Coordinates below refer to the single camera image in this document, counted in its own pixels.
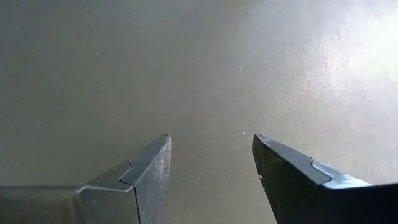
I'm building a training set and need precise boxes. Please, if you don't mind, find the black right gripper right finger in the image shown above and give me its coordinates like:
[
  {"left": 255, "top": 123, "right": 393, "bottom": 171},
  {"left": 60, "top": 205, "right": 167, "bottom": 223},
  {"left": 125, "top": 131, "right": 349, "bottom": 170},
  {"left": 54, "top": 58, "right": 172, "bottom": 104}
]
[{"left": 252, "top": 134, "right": 398, "bottom": 224}]

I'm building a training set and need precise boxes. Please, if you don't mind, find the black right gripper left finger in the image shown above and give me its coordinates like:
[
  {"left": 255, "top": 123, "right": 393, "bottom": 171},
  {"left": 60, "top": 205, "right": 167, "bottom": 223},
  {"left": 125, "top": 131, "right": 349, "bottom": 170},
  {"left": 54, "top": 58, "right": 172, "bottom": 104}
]
[{"left": 0, "top": 134, "right": 172, "bottom": 224}]

